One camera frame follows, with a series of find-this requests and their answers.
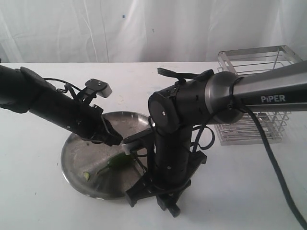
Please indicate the black kitchen knife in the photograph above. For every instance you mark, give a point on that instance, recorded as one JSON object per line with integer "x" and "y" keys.
{"x": 139, "y": 162}

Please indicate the round stainless steel plate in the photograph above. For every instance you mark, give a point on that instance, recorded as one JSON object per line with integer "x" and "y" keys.
{"x": 79, "y": 156}

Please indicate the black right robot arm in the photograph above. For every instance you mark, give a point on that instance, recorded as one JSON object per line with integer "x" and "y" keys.
{"x": 194, "y": 102}

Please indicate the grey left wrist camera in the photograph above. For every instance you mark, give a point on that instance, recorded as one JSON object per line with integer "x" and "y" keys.
{"x": 94, "y": 88}

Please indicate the green vegetable slice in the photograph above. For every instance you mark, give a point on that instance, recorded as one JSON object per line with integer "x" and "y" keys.
{"x": 87, "y": 176}

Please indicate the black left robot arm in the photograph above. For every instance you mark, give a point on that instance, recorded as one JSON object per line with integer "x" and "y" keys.
{"x": 22, "y": 91}

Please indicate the dark green vegetable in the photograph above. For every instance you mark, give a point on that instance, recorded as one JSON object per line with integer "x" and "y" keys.
{"x": 116, "y": 162}

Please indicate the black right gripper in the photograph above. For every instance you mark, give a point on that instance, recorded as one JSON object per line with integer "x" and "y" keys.
{"x": 166, "y": 179}

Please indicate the metal wire utensil rack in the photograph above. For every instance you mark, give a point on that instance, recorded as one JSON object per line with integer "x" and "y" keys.
{"x": 245, "y": 62}

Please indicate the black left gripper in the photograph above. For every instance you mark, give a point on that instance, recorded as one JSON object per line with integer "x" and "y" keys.
{"x": 86, "y": 121}

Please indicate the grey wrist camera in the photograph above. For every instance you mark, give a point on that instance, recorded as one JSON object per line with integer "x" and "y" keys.
{"x": 140, "y": 140}
{"x": 94, "y": 88}

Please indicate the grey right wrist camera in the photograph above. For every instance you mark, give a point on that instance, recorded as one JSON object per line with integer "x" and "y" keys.
{"x": 140, "y": 140}

